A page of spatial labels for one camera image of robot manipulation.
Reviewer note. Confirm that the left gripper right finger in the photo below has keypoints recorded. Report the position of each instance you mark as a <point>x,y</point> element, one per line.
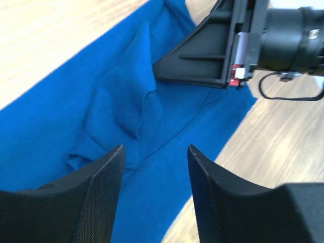
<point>229,208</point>

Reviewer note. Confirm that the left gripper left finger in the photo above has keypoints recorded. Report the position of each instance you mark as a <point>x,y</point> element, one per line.
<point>79,207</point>

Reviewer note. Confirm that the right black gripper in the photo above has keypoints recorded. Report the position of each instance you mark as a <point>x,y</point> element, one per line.
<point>286,41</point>

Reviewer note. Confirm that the blue printed t shirt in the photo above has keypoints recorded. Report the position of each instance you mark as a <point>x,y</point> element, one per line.
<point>107,95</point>

